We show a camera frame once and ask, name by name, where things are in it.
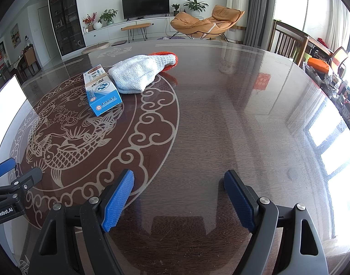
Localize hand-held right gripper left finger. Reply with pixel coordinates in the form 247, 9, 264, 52
29, 169, 135, 275

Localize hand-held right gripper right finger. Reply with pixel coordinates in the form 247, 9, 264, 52
223, 170, 328, 275

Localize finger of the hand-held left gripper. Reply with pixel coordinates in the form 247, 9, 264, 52
7, 168, 44, 199
0, 157, 18, 183

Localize white storage container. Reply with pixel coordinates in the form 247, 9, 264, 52
0, 74, 28, 167

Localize blue and white carton box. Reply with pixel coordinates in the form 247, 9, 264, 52
83, 64, 123, 117

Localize dark dining chair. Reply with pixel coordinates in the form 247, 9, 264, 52
22, 45, 41, 75

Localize white knitted glove orange cuff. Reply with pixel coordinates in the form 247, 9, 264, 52
108, 52, 179, 94

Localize pile of small desk clutter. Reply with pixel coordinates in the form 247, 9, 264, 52
304, 63, 350, 127

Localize orange box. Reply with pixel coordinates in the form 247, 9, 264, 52
308, 57, 330, 73

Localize dark glass display cabinet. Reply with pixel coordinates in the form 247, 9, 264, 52
47, 0, 86, 58

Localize wooden slatted chair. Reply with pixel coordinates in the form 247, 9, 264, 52
268, 19, 309, 63

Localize white television cabinet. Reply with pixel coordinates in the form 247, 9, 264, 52
83, 16, 187, 45

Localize red flower arrangement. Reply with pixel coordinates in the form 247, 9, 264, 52
82, 13, 97, 32

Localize wooden side table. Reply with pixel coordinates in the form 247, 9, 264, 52
302, 34, 336, 61

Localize wooden bench black legs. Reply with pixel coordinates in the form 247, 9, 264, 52
121, 23, 151, 41

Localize bushy green potted plant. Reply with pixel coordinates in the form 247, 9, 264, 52
98, 9, 118, 26

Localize orange lounge chair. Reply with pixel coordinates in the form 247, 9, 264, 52
171, 5, 245, 41

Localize grey curtain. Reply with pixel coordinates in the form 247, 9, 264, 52
244, 0, 276, 47

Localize black flat television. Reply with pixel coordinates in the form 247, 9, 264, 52
122, 0, 170, 20

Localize large leafy potted plant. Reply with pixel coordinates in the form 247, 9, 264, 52
183, 0, 209, 17

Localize white curtain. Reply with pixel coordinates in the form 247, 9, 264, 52
226, 0, 251, 30

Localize framed wall painting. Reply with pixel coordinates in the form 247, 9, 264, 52
10, 23, 21, 48

